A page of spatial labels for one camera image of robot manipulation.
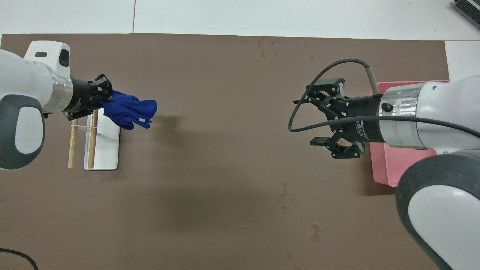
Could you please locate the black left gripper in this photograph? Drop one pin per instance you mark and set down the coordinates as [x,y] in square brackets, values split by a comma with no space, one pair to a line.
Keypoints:
[82,97]

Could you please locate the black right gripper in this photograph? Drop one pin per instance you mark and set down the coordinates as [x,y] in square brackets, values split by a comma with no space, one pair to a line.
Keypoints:
[360,108]

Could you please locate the pink plastic bin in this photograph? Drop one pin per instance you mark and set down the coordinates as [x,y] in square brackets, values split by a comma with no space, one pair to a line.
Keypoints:
[390,165]

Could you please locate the blue towel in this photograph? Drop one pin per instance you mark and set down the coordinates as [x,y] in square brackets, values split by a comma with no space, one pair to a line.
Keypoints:
[127,108]

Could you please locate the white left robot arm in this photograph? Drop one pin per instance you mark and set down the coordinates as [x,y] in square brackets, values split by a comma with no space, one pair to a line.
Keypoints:
[26,82]

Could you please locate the white towel rack base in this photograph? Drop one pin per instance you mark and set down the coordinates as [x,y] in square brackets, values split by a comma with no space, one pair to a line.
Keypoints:
[107,150]

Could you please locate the brown table mat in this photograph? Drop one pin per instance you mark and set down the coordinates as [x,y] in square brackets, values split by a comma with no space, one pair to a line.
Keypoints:
[225,150]

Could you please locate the grey ribbed device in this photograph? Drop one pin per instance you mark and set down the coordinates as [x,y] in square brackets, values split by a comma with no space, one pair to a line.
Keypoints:
[468,7]

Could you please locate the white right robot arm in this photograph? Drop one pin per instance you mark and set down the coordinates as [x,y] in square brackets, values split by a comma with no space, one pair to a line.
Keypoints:
[450,105]

